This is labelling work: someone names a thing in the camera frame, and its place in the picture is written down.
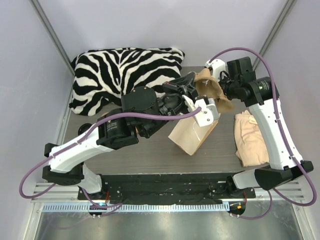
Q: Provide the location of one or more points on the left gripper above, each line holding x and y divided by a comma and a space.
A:
191, 90

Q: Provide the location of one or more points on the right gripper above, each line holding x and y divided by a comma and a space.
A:
223, 81

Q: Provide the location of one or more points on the brown paper bag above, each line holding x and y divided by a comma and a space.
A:
187, 134

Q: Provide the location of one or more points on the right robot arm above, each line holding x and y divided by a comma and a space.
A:
285, 162

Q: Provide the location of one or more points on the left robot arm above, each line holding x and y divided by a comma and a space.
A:
141, 114

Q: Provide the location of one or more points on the beige cloth bag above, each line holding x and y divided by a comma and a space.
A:
250, 145

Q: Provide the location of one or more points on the zebra print pillow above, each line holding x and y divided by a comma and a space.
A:
103, 76

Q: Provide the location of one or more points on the black lid front left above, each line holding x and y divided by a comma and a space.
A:
82, 130

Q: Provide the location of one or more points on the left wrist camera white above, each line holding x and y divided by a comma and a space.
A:
208, 110

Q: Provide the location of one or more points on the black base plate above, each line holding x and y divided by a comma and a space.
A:
170, 189

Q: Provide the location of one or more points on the aluminium rail frame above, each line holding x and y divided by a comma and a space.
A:
59, 215

